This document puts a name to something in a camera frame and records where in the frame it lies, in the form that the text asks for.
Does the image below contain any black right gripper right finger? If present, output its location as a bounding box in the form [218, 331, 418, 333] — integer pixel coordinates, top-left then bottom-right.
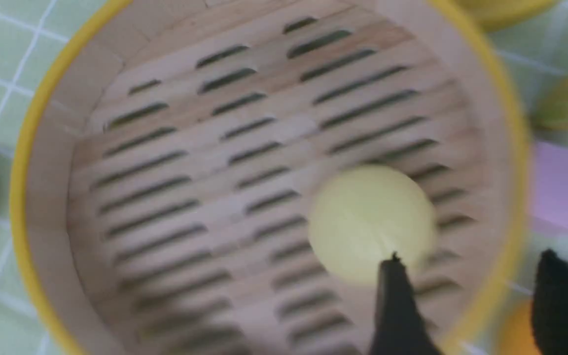
[532, 249, 568, 355]

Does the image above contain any pink foam cube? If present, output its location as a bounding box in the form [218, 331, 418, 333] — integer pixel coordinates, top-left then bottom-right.
[531, 140, 568, 236]

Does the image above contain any orange toy mango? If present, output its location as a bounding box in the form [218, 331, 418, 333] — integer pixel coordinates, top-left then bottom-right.
[496, 298, 542, 355]

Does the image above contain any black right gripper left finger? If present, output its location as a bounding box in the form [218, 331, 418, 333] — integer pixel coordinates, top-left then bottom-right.
[369, 252, 442, 355]

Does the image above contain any bamboo steamer tray yellow rim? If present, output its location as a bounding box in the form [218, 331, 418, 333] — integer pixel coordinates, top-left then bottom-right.
[9, 0, 532, 355]

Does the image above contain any woven bamboo steamer lid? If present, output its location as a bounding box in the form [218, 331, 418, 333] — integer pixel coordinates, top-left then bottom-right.
[455, 0, 559, 32]

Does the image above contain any pale yellow bun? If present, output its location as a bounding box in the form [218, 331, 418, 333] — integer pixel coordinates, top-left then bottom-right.
[307, 165, 438, 287]

